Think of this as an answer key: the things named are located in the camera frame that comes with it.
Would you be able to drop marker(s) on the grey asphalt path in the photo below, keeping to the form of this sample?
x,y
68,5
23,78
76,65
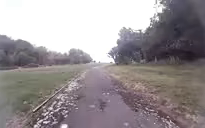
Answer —
x,y
101,96

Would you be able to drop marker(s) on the long thin pole on ground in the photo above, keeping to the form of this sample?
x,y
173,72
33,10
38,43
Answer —
x,y
51,97

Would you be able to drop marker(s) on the grass verge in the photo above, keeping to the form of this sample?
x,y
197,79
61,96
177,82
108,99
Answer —
x,y
166,83

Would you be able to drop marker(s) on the robot's own part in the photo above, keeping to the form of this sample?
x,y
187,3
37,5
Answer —
x,y
64,126

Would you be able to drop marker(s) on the row of dark trees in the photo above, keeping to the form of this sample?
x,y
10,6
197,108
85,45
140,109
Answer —
x,y
170,36

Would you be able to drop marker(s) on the grass field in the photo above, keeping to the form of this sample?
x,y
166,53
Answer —
x,y
26,85

